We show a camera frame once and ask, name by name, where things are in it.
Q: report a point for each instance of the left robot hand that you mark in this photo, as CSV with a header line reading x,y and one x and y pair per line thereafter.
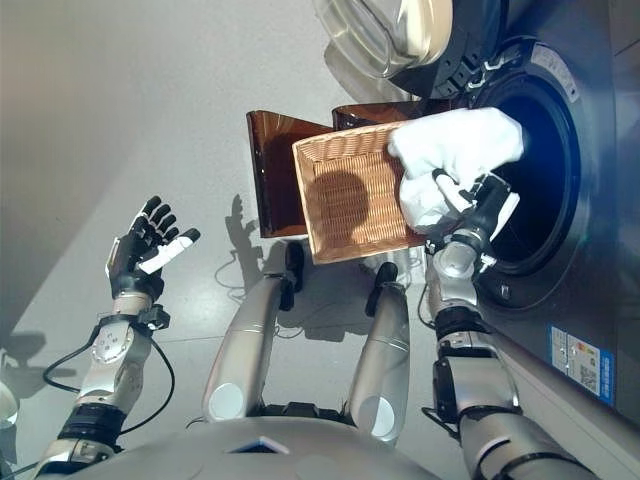
x,y
132,255

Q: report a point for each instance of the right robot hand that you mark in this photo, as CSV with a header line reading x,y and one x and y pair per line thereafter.
x,y
487,205

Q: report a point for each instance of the white basket liner cloth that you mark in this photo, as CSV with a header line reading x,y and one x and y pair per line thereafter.
x,y
450,160

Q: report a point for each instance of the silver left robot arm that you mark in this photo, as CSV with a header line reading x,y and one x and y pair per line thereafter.
x,y
110,355

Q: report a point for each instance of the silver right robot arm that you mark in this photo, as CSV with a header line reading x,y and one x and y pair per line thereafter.
x,y
465,350

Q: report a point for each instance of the grey front-loading washing machine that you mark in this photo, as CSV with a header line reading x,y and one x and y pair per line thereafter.
x,y
575,225

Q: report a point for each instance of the round glass washing machine door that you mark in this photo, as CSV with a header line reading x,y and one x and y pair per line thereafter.
x,y
395,35

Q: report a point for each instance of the black right robot foot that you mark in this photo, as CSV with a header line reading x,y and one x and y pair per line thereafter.
x,y
385,280

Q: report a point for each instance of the black robot foot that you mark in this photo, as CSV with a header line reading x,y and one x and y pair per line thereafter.
x,y
295,260
385,280

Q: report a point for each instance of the woven wicker basket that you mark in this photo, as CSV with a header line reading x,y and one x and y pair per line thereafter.
x,y
350,200

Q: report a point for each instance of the silver left robot leg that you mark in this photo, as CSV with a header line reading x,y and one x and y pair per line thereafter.
x,y
245,340

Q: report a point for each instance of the silver robot leg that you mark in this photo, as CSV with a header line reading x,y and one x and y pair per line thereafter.
x,y
245,340
380,360

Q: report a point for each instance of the amber acrylic stool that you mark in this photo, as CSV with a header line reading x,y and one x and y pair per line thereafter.
x,y
270,175

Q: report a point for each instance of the black left robot foot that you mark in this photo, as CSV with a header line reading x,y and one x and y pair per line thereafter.
x,y
295,260

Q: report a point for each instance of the blue energy label sticker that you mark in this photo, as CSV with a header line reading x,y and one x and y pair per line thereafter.
x,y
582,360

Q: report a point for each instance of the silver right robot leg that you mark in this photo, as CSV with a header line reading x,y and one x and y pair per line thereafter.
x,y
380,360

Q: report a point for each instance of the grey robot torso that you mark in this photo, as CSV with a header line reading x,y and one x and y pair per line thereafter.
x,y
250,455

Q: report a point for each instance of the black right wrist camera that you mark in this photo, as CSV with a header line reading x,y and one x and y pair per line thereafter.
x,y
485,262

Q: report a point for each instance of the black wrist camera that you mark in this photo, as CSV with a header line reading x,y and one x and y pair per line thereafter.
x,y
156,317
485,262

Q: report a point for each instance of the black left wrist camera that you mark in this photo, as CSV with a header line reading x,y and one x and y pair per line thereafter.
x,y
156,317

